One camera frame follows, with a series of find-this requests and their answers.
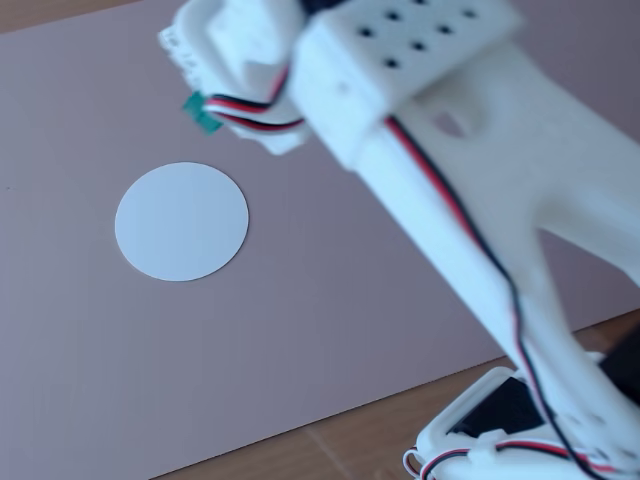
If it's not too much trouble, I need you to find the white paper circle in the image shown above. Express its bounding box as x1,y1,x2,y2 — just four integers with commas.
114,160,250,283

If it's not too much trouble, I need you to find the pink mat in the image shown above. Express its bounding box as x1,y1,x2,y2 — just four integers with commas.
0,0,640,480

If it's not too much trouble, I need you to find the teal lego brick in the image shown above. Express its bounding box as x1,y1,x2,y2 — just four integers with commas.
181,91,224,137

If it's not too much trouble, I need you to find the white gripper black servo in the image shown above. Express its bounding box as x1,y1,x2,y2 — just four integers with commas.
158,0,310,156

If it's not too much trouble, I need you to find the red black white servo cable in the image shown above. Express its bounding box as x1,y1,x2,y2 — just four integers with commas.
203,93,307,133
402,438,501,480
383,113,626,476

